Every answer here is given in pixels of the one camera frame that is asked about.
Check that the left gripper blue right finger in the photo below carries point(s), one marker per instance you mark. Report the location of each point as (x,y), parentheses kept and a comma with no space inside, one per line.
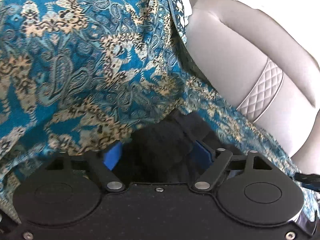
(214,164)

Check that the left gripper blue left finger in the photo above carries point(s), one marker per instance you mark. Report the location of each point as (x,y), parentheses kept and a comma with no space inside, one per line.
(100,164)

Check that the black pants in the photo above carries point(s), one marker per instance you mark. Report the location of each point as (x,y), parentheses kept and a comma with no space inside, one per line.
(162,152)

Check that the blue paisley sofa throw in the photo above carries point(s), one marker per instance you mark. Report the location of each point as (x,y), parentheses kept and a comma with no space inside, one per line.
(78,75)

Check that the beige leather sofa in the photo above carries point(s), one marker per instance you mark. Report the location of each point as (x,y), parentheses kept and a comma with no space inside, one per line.
(262,56)

